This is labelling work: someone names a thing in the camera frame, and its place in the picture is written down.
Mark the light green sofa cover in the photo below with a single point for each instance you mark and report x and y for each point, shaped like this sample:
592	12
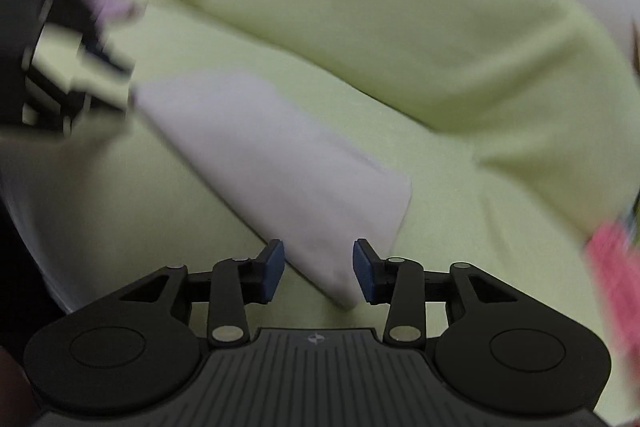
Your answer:
350	7

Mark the pink cloth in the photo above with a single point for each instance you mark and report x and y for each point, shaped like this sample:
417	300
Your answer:
617	277

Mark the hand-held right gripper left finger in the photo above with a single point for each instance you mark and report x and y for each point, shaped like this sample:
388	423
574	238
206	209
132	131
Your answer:
273	271

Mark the white cloth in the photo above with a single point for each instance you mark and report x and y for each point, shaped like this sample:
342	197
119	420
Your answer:
45	207

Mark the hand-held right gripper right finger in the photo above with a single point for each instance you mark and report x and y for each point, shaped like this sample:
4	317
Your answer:
364	272

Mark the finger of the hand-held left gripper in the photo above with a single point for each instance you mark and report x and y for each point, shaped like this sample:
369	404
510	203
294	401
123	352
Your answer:
100	99
112	59

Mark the beige sleeveless shirt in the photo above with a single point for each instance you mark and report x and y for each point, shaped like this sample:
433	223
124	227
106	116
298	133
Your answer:
280	167

